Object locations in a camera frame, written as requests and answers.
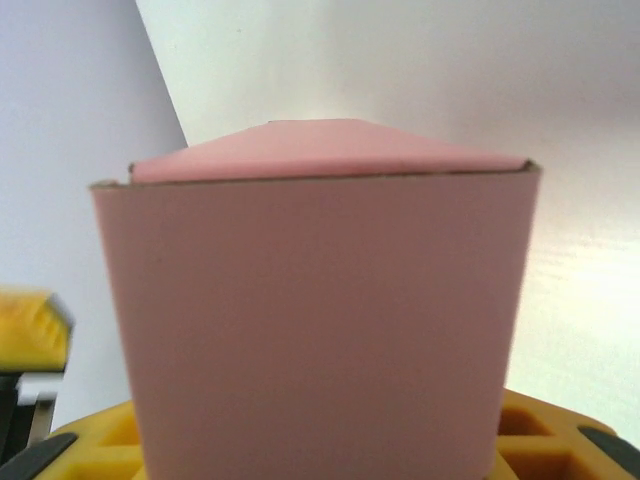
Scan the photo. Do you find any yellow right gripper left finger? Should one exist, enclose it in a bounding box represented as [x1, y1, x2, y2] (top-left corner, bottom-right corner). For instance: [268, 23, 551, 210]
[0, 399, 149, 480]

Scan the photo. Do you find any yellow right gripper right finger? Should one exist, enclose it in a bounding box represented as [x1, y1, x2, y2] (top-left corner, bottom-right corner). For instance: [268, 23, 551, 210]
[487, 388, 640, 480]

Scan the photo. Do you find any pink paper box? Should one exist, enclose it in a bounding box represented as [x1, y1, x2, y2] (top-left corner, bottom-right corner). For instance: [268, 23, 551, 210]
[88, 118, 543, 480]

